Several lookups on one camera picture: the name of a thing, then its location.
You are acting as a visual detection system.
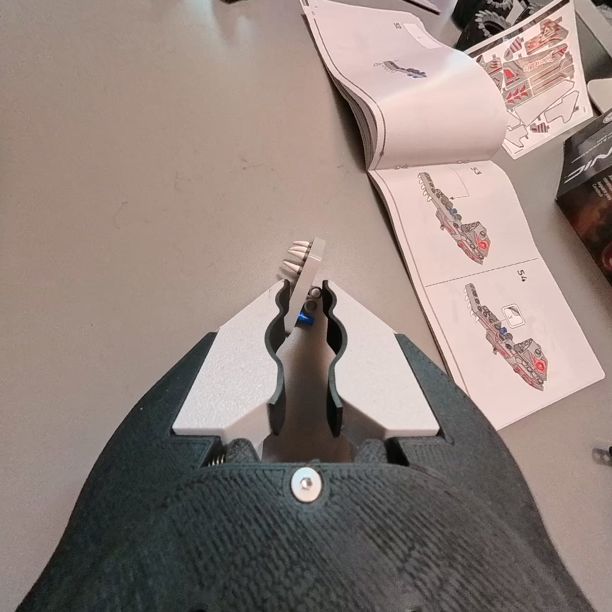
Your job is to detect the red grey sticker sheet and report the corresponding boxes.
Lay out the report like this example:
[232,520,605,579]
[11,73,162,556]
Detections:
[464,0,594,160]

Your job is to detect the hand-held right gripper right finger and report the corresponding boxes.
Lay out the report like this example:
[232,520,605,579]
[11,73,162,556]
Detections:
[323,280,441,456]

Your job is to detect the white rounded object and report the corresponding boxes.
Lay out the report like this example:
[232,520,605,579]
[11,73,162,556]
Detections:
[586,79,612,113]

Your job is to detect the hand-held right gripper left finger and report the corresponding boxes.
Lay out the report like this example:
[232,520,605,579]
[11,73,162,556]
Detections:
[171,280,291,455]

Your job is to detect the instruction booklet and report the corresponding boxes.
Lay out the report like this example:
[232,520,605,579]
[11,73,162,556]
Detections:
[301,0,605,431]

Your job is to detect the black cardboard box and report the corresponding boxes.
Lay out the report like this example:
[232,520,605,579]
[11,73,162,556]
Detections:
[555,112,612,288]

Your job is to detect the grey toothed toy jaw piece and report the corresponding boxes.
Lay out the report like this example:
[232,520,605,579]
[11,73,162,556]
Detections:
[279,237,329,338]

